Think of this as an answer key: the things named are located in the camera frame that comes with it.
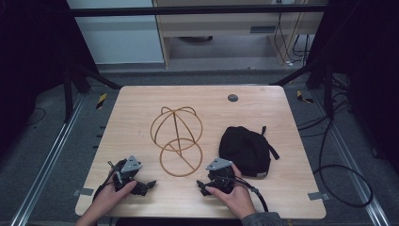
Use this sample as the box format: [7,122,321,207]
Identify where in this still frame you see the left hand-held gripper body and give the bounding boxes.
[107,154,143,192]

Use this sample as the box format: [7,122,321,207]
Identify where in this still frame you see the grey tape strip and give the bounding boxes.
[307,191,331,202]
[72,187,95,198]

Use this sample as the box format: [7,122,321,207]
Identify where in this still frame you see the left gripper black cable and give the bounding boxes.
[92,160,121,202]

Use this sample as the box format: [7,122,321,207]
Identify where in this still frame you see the black cap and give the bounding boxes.
[218,125,280,180]

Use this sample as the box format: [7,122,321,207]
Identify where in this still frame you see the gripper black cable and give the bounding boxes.
[234,176,270,213]
[92,160,121,202]

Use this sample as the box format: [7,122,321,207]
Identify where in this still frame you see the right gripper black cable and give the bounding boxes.
[234,176,270,213]

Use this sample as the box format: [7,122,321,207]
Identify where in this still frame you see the black frame leg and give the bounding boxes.
[269,57,335,121]
[62,60,123,124]

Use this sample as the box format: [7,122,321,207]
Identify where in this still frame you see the white cabinet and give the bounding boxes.
[66,0,166,65]

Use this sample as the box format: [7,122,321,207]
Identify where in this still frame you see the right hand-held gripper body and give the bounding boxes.
[205,157,236,193]

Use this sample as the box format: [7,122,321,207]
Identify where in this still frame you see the person's right hand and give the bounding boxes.
[205,163,257,219]

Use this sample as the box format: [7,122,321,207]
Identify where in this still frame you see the black horizontal frame bar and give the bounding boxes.
[67,3,328,18]

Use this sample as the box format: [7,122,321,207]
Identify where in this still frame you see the hanging desk cables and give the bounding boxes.
[272,0,312,68]

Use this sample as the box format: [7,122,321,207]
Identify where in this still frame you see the metal floor rail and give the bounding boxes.
[310,90,391,226]
[8,93,88,226]

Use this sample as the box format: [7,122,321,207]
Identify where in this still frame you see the dark curtain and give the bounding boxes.
[0,0,99,161]
[309,0,399,177]

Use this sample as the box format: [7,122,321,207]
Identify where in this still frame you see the light wooden desk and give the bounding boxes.
[152,0,328,69]

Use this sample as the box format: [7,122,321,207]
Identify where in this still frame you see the person's left hand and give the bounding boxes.
[90,180,138,218]

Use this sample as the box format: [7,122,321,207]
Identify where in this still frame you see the thin black floor cable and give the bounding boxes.
[26,106,47,127]

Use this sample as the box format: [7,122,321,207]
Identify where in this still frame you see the yellow black floor tape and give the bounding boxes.
[95,92,108,110]
[296,89,314,105]

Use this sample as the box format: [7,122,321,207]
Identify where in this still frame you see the gold wire hat stand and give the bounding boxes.
[150,105,204,178]

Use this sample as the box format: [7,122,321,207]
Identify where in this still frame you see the black looped floor cable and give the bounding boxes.
[295,90,375,209]

